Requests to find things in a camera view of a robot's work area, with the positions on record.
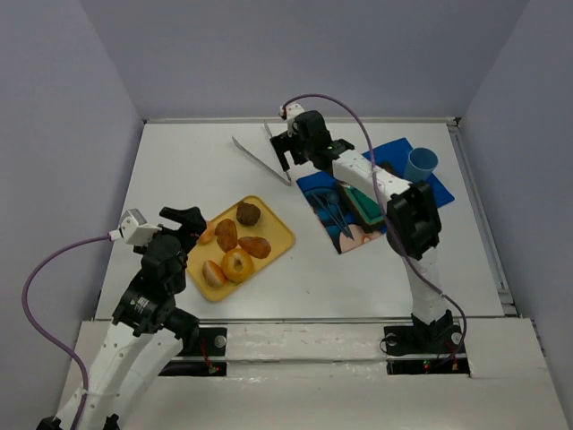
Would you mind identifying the metal tongs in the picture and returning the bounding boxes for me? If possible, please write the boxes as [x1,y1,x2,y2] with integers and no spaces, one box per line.
[231,119,293,187]

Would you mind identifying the dark brown bread roll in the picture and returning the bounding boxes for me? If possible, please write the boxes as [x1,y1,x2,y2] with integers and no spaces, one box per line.
[235,202,261,227]

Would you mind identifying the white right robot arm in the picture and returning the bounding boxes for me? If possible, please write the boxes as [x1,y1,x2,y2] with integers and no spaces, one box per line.
[270,103,466,357]

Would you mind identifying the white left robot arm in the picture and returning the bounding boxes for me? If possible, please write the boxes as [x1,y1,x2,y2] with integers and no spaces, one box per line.
[38,207,207,429]

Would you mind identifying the brown oblong bread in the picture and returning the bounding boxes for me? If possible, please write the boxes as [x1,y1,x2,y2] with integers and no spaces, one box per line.
[215,219,238,253]

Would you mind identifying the brown glazed bread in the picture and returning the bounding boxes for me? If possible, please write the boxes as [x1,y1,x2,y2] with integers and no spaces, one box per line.
[238,236,271,260]

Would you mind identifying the small orange bun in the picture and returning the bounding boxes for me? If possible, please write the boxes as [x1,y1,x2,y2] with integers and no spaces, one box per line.
[198,226,215,245]

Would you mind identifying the blue printed placemat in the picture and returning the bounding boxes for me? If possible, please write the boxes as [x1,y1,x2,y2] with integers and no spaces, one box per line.
[296,138,455,254]

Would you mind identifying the white round bun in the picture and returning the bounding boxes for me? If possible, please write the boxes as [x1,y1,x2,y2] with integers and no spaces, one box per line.
[201,260,227,288]

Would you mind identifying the yellow plastic tray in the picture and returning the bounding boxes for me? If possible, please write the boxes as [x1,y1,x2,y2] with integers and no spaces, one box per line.
[187,195,295,302]

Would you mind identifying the blue plastic fork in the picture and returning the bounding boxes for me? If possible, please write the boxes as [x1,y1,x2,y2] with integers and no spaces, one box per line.
[312,194,346,236]

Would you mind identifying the blue plastic spoon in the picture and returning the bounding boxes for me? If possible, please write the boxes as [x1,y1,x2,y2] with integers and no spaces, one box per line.
[327,191,354,238]

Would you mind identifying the blue plastic knife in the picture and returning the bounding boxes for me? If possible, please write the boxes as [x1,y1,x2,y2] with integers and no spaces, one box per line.
[330,193,352,237]

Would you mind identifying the golden bagel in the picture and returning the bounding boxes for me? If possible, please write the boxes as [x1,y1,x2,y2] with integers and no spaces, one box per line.
[221,248,254,283]

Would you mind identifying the green square plate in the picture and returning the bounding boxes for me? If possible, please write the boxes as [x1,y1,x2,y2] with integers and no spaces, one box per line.
[334,180,386,233]

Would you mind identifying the light blue plastic cup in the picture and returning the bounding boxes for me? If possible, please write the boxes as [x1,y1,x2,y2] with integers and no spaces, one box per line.
[404,147,439,183]

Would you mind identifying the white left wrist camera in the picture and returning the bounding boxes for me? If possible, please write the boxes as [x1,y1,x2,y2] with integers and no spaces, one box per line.
[107,209,161,246]

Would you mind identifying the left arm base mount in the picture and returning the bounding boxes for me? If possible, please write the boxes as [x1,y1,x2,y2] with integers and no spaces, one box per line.
[159,326,227,377]

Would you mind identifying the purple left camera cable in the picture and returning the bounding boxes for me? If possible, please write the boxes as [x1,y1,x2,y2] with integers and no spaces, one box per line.
[21,232,117,430]

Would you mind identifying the purple camera cable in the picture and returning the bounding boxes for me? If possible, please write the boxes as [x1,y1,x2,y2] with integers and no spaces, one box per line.
[281,92,469,373]
[21,232,117,430]

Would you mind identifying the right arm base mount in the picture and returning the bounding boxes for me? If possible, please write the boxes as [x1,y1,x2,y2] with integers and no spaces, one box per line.
[379,325,470,375]

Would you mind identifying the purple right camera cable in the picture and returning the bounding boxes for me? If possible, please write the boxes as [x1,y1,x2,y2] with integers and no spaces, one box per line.
[281,92,469,373]

